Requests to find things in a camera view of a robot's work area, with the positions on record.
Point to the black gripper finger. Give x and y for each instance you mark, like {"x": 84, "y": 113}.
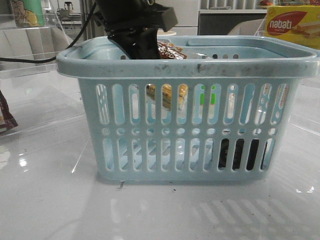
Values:
{"x": 138, "y": 43}

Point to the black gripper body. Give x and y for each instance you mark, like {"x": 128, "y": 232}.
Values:
{"x": 129, "y": 14}

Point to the packaged bread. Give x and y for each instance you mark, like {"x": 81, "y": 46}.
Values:
{"x": 169, "y": 51}

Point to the light blue plastic basket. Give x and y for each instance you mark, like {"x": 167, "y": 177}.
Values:
{"x": 243, "y": 88}

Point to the black tissue pack in basket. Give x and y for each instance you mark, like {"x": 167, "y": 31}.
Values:
{"x": 244, "y": 154}

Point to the white drawer cabinet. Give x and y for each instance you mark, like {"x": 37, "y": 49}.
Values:
{"x": 187, "y": 13}

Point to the dark grey sideboard cabinet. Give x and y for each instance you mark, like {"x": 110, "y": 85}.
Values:
{"x": 222, "y": 21}

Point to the clear acrylic display shelf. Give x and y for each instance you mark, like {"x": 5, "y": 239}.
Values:
{"x": 29, "y": 87}

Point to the grey armchair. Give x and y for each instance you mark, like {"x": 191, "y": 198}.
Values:
{"x": 247, "y": 28}

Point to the fruit bowl on sideboard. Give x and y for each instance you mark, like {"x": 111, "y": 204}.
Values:
{"x": 265, "y": 3}

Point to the dark red snack packet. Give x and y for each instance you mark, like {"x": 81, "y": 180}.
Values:
{"x": 7, "y": 120}

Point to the yellow Nabati wafer box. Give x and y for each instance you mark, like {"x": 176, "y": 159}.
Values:
{"x": 299, "y": 24}

